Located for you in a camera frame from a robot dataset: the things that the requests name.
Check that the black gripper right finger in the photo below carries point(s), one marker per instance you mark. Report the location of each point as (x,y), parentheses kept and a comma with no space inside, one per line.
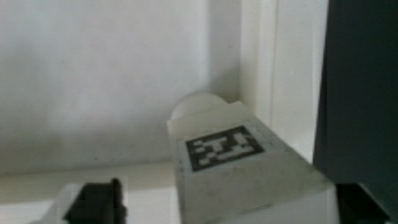
(360,208)

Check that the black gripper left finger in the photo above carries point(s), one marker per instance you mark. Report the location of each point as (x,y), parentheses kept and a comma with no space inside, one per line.
(88,204)

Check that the white table leg with tag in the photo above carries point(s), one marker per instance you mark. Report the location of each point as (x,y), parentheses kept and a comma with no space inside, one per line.
(248,182)

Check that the white square tabletop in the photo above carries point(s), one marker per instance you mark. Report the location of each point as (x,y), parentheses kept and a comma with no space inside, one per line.
(104,59)

